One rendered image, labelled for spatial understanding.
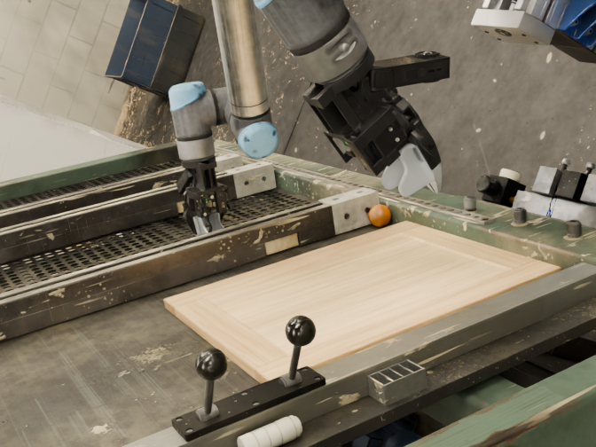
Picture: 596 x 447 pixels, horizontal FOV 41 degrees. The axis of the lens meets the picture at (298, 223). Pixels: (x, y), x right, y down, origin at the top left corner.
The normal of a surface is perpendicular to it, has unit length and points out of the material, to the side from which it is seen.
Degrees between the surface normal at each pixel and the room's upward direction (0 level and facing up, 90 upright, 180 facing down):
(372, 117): 28
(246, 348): 59
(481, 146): 0
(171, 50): 90
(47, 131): 90
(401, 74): 93
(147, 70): 90
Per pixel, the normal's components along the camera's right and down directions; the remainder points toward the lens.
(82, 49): 0.47, 0.25
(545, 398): -0.14, -0.95
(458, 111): -0.81, -0.27
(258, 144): 0.32, 0.55
